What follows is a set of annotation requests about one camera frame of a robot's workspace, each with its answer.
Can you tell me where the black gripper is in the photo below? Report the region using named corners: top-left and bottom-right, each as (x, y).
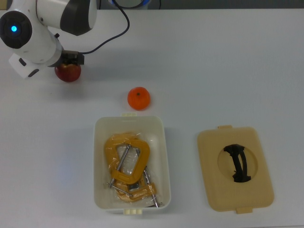
top-left (58, 49), bottom-right (86, 66)

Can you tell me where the red apple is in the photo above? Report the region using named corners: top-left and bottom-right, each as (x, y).
top-left (54, 62), bottom-right (82, 83)

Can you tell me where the white plastic container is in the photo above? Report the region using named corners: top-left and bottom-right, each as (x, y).
top-left (93, 112), bottom-right (172, 216)

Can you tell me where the orange mandarin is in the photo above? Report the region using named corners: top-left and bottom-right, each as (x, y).
top-left (127, 86), bottom-right (151, 112)

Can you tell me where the clear plastic bag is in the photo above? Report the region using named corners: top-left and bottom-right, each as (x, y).
top-left (103, 132), bottom-right (165, 209)

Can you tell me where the large yellow C-clamp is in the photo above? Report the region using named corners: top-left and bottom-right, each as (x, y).
top-left (104, 134), bottom-right (152, 190)

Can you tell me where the small yellow C-clamp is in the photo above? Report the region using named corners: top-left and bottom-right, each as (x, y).
top-left (115, 166), bottom-right (164, 209)

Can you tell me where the beige plastic lid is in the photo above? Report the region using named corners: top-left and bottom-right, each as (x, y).
top-left (197, 124), bottom-right (275, 214)

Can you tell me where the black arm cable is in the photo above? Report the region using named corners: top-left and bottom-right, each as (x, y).
top-left (79, 0), bottom-right (131, 55)

